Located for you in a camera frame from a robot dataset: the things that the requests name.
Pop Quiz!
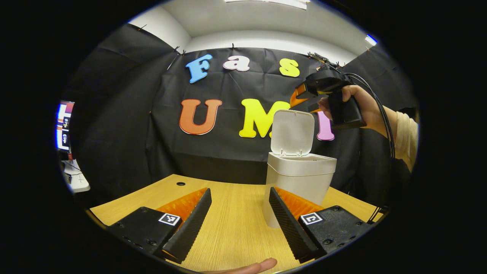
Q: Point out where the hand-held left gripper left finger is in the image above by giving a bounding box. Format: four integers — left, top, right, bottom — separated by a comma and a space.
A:
107, 187, 212, 264

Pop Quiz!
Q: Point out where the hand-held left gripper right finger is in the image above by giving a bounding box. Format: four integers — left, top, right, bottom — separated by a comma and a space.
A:
269, 186, 372, 264

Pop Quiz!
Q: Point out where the white desktop garbage bin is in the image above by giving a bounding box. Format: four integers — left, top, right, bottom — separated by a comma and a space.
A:
263, 110, 337, 229

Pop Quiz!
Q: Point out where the wooden desktop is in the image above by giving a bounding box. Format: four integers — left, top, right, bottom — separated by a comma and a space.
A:
89, 174, 381, 274

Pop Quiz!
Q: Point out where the black backdrop cloth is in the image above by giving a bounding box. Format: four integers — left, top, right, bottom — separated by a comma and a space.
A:
61, 24, 419, 213

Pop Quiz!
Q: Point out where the row of black cloth clips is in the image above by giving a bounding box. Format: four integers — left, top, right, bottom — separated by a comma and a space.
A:
137, 24, 371, 61

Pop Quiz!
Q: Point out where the white side table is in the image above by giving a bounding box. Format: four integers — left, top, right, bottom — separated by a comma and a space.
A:
63, 160, 91, 193

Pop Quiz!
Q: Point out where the computer monitor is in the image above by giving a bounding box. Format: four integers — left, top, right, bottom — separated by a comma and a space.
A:
56, 100, 75, 153

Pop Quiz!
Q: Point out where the black cable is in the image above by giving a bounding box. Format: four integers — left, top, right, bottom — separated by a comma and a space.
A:
342, 72, 396, 224

